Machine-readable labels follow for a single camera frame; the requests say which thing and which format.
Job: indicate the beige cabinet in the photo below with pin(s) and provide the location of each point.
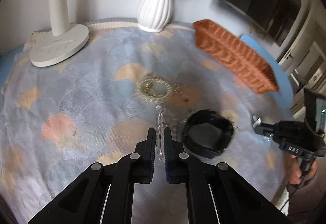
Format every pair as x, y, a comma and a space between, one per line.
313, 55

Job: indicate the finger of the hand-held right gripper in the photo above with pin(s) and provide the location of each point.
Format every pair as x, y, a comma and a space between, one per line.
264, 127

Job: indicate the white desk lamp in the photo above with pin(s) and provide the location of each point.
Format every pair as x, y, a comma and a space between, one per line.
59, 40

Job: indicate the person's right hand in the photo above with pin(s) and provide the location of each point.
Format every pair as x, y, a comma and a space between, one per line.
295, 170

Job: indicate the white ribbed vase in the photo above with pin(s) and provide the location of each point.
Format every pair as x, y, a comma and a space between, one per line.
155, 5

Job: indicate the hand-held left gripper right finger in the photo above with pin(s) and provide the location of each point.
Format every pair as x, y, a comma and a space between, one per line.
166, 155

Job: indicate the brown woven basket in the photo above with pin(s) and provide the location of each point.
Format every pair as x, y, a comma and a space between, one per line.
236, 58

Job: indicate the pastel patterned tablecloth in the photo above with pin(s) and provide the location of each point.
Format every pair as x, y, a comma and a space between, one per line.
89, 101

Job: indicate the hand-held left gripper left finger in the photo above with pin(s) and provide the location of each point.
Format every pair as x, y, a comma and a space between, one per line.
152, 152

